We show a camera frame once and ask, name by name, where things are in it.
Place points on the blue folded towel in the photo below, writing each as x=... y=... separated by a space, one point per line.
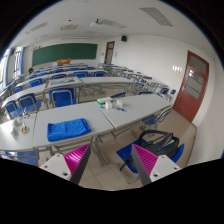
x=67 y=129

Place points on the red-brown door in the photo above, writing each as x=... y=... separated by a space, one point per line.
x=109 y=52
x=193 y=87

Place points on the grey desk left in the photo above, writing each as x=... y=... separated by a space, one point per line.
x=11 y=137

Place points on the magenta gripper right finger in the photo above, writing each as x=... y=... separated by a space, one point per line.
x=151 y=167

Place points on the second row grey desk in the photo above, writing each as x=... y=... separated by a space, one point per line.
x=77 y=83

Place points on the grey desk with towel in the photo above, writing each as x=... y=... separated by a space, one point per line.
x=97 y=121

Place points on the blue chair behind desk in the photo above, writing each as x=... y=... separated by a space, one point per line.
x=62 y=97

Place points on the red-brown near door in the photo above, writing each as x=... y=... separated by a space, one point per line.
x=193 y=87

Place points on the blue chair right of desk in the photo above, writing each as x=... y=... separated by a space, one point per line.
x=152 y=121

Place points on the blue chair under backpack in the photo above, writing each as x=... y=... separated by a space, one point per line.
x=128 y=175

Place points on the green white box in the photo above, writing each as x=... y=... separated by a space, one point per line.
x=103 y=100

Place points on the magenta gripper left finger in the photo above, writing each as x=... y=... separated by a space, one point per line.
x=69 y=166

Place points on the blue chair far left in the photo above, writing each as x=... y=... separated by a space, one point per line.
x=13 y=110

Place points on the white small box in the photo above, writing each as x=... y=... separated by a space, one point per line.
x=108 y=105

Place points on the ceiling projector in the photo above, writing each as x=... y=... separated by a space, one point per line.
x=96 y=23

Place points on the grey desk right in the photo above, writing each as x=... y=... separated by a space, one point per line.
x=133 y=111

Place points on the green chalkboard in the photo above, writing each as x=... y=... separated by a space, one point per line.
x=64 y=51

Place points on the red-brown far door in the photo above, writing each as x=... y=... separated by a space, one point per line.
x=109 y=52

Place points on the orange lectern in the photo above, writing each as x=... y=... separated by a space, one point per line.
x=63 y=61

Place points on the black wall speaker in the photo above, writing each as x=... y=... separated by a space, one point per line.
x=124 y=38

